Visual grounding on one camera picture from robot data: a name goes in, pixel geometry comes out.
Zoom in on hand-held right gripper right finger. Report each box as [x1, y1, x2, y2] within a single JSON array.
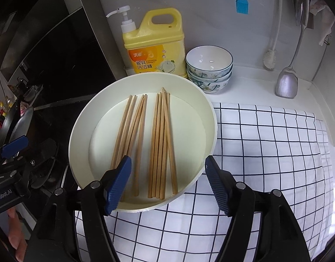
[[204, 155, 312, 262]]

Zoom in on person's left hand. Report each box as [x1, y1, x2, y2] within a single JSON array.
[[7, 207, 28, 255]]

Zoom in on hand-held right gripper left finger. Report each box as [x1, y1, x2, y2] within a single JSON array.
[[28, 155, 132, 262]]

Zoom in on condiment bottles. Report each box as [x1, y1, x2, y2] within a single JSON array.
[[0, 95, 14, 133]]

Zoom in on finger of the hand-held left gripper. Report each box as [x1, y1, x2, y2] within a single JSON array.
[[0, 136, 30, 167], [19, 157, 40, 197]]

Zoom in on dark frying pan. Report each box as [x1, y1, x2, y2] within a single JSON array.
[[9, 106, 35, 145]]

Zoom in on hanging white cloth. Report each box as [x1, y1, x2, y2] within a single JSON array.
[[309, 0, 335, 45]]

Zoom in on metal spatula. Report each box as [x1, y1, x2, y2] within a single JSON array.
[[275, 0, 310, 99]]

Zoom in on black gas stove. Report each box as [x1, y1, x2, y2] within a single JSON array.
[[28, 138, 75, 197]]

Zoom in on white checked cloth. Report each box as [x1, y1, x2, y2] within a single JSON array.
[[75, 102, 333, 262]]

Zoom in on floral ceramic bowl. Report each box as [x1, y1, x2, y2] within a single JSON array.
[[186, 68, 233, 83], [188, 75, 231, 94], [185, 46, 234, 73]]

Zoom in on hanging kitchen knife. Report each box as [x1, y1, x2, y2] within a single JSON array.
[[289, 0, 304, 26]]

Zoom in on white round tray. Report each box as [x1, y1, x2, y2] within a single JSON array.
[[68, 72, 218, 214]]

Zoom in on yellow detergent pump bottle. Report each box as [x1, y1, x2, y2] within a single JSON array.
[[106, 5, 186, 77]]

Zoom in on bundle of wooden chopsticks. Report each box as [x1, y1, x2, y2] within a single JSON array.
[[110, 87, 179, 200]]

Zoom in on black range hood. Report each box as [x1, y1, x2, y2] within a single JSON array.
[[0, 0, 121, 110]]

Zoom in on white dish brush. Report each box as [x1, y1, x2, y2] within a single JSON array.
[[263, 0, 283, 69]]

